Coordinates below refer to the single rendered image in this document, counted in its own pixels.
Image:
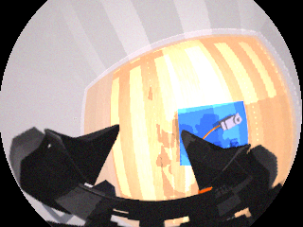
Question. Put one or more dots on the blue flat rectangular block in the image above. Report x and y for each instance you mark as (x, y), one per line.
(202, 119)

